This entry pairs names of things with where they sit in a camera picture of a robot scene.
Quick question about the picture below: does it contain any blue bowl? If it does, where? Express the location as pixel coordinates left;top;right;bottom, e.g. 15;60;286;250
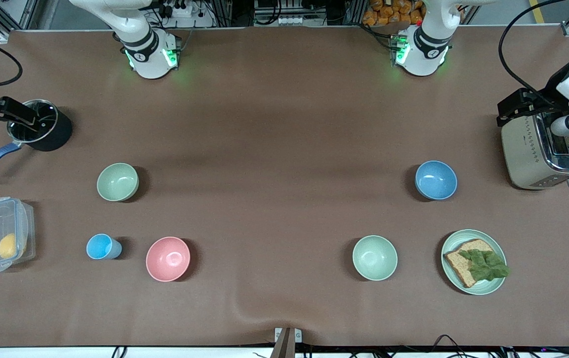
415;160;458;200

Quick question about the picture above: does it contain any pink bowl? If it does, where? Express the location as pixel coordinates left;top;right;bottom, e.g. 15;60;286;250
146;237;191;282

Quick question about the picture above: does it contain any brown bread slice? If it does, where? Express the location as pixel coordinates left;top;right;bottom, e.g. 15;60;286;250
443;239;496;288

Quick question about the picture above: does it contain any mint green plate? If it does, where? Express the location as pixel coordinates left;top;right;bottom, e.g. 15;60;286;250
441;229;507;295

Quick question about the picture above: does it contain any black pot with blue handle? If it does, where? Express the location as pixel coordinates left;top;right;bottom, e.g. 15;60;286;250
0;99;73;180

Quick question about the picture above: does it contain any bag of orange snacks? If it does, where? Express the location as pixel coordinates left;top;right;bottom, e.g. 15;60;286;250
362;0;425;26

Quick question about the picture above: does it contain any blue cup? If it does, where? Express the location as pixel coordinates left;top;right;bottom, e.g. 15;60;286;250
86;234;122;260

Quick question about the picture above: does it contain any glass pot lid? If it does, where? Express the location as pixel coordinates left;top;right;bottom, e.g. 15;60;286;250
7;99;59;144

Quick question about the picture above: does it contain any yellow lemon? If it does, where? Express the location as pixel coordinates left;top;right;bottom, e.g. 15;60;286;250
0;233;18;259

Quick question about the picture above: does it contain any green lettuce leaf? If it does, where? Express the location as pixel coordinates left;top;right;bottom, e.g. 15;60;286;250
458;249;510;282

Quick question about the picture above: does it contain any white power strip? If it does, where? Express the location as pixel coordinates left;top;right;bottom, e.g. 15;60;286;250
254;14;325;26
158;0;215;28

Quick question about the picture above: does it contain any pale mint bowl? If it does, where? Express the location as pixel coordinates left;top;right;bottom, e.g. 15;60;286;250
352;235;398;281

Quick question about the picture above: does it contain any sage green bowl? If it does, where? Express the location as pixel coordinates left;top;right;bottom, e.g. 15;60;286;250
97;163;140;202

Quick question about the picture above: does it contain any cream and chrome toaster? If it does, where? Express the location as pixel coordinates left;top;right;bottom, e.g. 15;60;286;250
501;110;569;190

